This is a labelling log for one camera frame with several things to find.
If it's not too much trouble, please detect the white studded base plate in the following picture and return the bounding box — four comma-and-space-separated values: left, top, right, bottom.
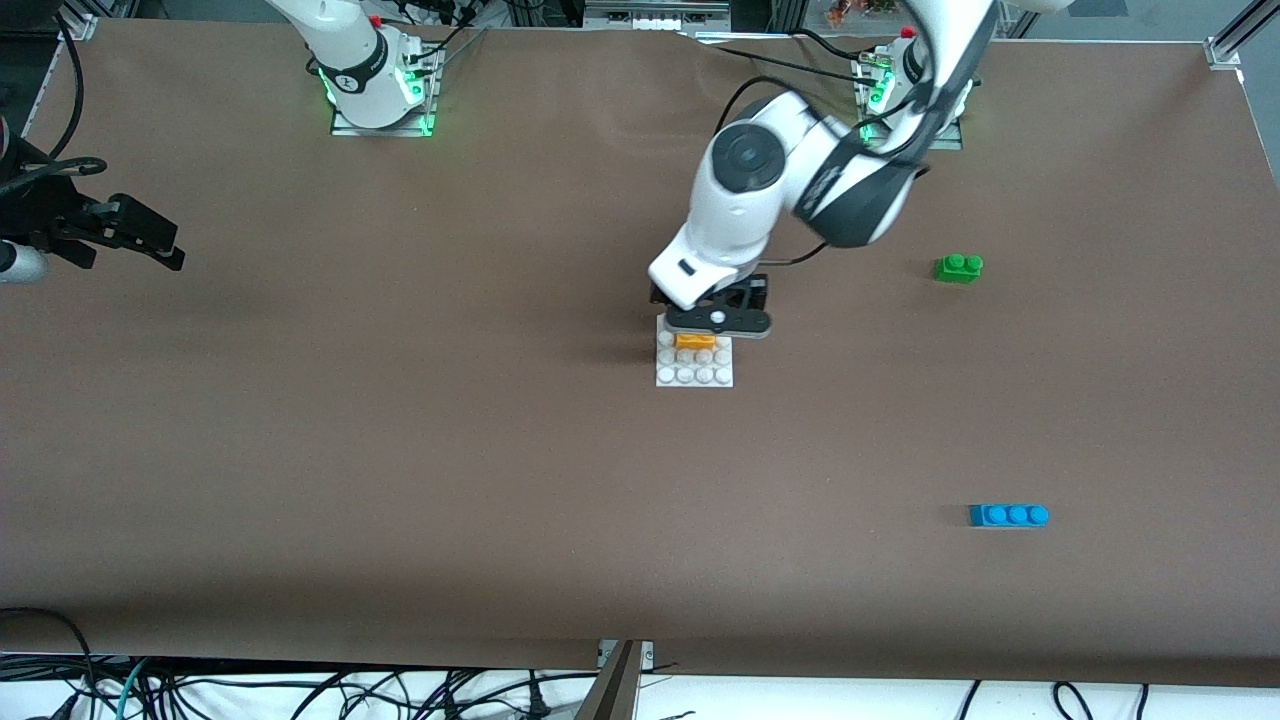
655, 316, 735, 389

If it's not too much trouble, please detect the blue three-stud block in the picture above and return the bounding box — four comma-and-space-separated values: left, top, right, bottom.
968, 503, 1051, 529

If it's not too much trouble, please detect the brown table cover sheet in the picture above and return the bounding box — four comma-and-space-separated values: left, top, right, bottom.
0, 18, 1280, 691

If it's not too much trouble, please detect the grey metal bar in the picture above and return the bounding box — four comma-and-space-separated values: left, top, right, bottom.
575, 640, 643, 720

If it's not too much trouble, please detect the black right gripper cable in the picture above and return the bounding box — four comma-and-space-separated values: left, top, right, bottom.
0, 155, 109, 201

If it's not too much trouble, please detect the black table cable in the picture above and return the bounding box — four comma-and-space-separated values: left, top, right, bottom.
683, 33, 869, 81
795, 28, 883, 63

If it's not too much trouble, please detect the aluminium frame rail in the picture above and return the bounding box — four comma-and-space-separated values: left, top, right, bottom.
583, 0, 733, 31

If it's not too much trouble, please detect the black arm base cable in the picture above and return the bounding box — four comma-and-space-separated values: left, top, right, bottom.
395, 0, 491, 76

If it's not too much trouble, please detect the teal floor cable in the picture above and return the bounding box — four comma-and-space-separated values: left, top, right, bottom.
112, 655, 153, 720

